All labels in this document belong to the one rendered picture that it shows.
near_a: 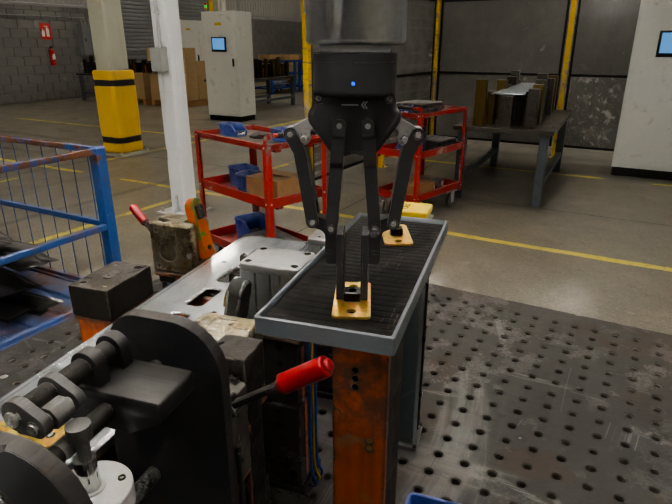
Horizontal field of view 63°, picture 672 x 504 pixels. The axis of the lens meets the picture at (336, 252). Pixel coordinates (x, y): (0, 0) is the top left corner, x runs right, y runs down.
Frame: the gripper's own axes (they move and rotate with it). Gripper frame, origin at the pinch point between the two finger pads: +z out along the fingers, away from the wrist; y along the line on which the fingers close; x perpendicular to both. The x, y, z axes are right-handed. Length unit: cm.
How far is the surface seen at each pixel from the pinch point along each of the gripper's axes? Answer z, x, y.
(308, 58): -10, -472, 56
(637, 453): 50, -34, -52
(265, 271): 10.0, -21.0, 13.3
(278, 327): 4.3, 6.0, 6.8
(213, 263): 20, -48, 29
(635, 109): 45, -585, -291
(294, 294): 4.2, -1.1, 6.2
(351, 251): 4.2, -14.5, 0.6
